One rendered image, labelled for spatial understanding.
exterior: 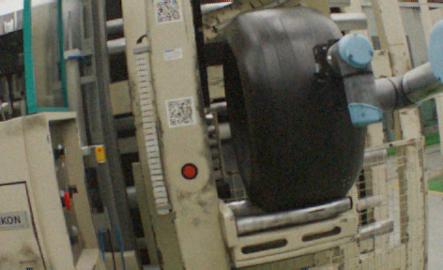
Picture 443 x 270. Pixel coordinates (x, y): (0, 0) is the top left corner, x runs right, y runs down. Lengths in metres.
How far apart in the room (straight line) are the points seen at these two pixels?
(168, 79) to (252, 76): 0.26
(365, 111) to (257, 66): 0.43
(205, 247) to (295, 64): 0.57
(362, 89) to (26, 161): 0.69
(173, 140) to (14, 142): 0.75
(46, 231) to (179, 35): 0.85
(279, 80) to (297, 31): 0.17
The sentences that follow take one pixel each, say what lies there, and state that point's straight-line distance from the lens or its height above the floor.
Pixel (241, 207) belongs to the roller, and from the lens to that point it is 2.06.
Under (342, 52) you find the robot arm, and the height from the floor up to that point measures 1.30.
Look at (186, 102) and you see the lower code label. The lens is 1.82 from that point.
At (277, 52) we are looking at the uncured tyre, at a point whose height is 1.34.
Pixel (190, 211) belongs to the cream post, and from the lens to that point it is 1.84.
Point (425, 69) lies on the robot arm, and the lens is 1.31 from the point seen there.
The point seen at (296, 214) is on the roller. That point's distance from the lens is 1.80.
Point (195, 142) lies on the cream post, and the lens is 1.82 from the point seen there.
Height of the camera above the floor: 1.24
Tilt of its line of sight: 3 degrees down
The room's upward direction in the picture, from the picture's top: 8 degrees counter-clockwise
